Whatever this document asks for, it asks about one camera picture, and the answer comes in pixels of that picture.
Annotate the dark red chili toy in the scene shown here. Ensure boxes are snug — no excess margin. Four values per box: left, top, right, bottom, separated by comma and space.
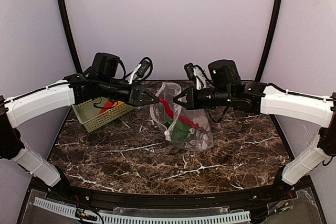
158, 97, 200, 130

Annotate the clear zip top bag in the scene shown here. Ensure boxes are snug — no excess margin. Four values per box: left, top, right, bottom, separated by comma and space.
150, 82, 214, 152

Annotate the white bok choy toy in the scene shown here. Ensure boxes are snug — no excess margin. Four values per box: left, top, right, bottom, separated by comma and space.
164, 120, 193, 143

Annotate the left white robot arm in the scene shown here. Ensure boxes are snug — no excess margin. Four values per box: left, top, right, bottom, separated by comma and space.
1, 52, 159, 187

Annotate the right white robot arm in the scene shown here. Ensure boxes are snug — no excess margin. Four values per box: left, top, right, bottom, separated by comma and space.
174, 59, 335, 186

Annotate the red pepper toy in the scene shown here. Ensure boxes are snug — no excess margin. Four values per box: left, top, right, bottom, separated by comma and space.
99, 101, 118, 114

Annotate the beige perforated plastic basket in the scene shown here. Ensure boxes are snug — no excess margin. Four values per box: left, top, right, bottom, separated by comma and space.
72, 98, 135, 133

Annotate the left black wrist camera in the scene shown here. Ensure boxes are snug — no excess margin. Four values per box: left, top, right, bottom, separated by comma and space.
126, 57, 153, 84

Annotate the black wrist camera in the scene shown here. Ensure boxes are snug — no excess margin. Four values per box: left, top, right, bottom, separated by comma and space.
184, 62, 211, 90
126, 57, 153, 84

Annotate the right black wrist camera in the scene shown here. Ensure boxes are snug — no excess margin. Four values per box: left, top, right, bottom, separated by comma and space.
184, 62, 211, 90

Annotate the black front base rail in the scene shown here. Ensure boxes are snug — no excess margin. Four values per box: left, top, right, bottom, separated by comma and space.
18, 177, 326, 223

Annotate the left black frame post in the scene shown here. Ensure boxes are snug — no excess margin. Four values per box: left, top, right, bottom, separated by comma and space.
57, 0, 83, 73

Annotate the black frame post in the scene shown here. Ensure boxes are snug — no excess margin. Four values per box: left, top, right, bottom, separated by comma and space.
254, 0, 282, 82
57, 0, 83, 73

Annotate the right black frame post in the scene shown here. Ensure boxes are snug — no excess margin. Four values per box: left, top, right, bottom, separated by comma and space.
254, 0, 282, 82

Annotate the white slotted cable duct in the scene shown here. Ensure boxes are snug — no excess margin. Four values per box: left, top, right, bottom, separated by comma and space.
34, 197, 251, 224

